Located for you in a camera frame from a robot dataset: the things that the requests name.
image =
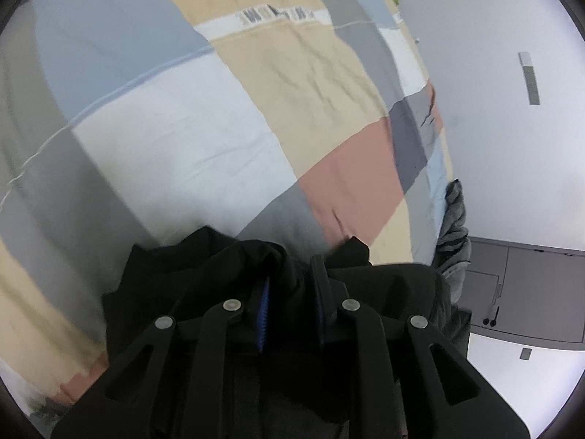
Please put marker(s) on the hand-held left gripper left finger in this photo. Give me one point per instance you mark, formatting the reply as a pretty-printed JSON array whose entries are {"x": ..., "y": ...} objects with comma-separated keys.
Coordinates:
[{"x": 263, "y": 318}]

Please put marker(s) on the long wall switch panel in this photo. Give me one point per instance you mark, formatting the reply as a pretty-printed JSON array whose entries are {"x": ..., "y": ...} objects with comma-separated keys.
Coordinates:
[{"x": 530, "y": 80}]

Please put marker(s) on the checkered pastel bedspread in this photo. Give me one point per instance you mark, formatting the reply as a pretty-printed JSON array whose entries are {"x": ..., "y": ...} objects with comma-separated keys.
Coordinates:
[{"x": 183, "y": 123}]

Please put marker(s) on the black puffer jacket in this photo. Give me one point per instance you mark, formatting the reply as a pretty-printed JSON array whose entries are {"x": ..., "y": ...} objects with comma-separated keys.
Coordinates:
[{"x": 183, "y": 274}]

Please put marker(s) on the grey wall switch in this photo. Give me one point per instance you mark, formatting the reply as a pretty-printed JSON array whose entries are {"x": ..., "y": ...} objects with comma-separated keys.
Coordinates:
[{"x": 526, "y": 353}]

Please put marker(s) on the grey door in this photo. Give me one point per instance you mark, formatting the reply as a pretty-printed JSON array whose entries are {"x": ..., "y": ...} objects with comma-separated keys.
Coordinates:
[{"x": 539, "y": 292}]

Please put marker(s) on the grey fleece garment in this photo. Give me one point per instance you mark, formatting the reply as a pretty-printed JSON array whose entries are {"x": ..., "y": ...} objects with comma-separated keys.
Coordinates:
[{"x": 454, "y": 224}]

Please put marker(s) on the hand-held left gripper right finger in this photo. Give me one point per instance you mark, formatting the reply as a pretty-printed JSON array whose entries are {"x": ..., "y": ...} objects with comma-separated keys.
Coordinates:
[{"x": 322, "y": 292}]

